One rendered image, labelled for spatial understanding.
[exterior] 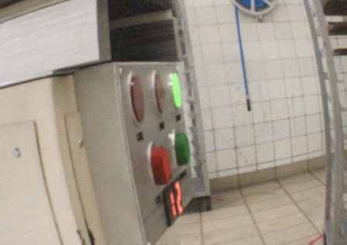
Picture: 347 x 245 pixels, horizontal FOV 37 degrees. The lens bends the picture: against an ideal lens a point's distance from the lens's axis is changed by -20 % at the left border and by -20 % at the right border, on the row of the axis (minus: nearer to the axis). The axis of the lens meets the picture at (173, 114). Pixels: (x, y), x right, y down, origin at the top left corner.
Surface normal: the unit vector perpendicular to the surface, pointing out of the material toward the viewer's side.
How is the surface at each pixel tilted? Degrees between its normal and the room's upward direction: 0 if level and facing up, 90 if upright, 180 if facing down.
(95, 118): 90
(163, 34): 90
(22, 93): 90
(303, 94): 90
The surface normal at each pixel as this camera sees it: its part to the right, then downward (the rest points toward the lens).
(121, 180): -0.17, 0.07
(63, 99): 0.98, -0.12
